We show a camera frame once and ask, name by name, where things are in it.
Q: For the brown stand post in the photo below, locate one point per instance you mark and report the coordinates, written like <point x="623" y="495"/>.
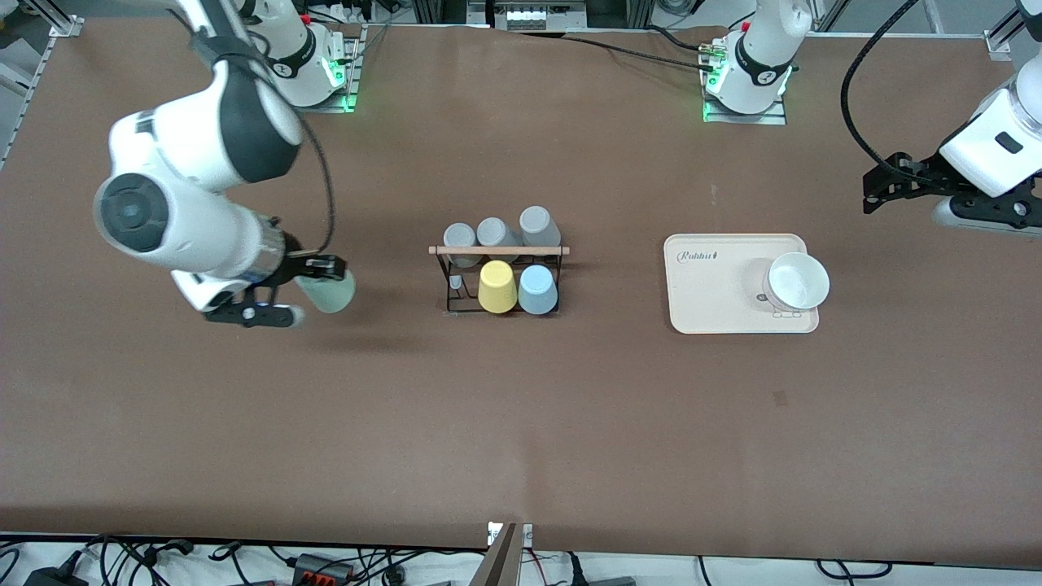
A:
<point x="498" y="566"/>

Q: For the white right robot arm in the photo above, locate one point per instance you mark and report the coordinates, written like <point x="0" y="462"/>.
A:
<point x="203" y="146"/>

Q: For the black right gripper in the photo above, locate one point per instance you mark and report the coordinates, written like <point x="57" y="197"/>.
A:
<point x="298" y="267"/>

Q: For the white bowl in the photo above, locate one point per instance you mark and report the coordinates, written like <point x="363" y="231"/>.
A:
<point x="799" y="281"/>

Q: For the light blue cup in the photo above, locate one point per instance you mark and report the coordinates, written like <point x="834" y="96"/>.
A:
<point x="537" y="291"/>

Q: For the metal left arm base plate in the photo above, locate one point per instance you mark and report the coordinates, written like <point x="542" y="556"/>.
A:
<point x="745" y="120"/>

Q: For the pale green cup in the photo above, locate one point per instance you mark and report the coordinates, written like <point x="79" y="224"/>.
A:
<point x="334" y="297"/>

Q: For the beige plastic tray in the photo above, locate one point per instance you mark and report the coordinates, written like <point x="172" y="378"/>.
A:
<point x="716" y="313"/>

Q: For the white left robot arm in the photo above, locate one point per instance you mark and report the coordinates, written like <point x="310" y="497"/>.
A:
<point x="761" y="65"/>

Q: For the white tag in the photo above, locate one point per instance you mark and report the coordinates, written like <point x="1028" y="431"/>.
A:
<point x="527" y="535"/>

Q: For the yellow cup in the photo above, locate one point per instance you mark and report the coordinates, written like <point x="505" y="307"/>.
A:
<point x="498" y="289"/>

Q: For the black plug adapter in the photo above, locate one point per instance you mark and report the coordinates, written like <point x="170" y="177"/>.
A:
<point x="55" y="577"/>

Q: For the white power strip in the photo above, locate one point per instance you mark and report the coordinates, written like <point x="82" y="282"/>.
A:
<point x="541" y="16"/>

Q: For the grey cup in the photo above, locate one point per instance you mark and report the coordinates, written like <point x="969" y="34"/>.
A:
<point x="460" y="238"/>
<point x="495" y="232"/>
<point x="539" y="225"/>

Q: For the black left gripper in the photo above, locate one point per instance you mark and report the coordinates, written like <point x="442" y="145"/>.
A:
<point x="925" y="177"/>

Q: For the black orange power adapter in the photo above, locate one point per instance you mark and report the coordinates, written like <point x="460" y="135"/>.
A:
<point x="321" y="568"/>

